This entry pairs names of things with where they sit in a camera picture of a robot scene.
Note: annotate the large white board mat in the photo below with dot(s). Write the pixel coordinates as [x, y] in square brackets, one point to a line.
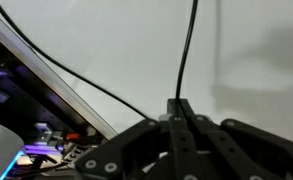
[136, 50]

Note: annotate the small aluminium bracket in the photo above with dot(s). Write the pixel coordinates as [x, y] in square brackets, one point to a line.
[44, 133]

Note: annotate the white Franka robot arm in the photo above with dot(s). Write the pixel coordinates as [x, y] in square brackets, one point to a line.
[2, 150]

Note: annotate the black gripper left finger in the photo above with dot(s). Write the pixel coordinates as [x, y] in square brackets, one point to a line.
[179, 143]

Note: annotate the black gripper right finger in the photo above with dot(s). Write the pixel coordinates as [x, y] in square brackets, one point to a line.
[226, 146]

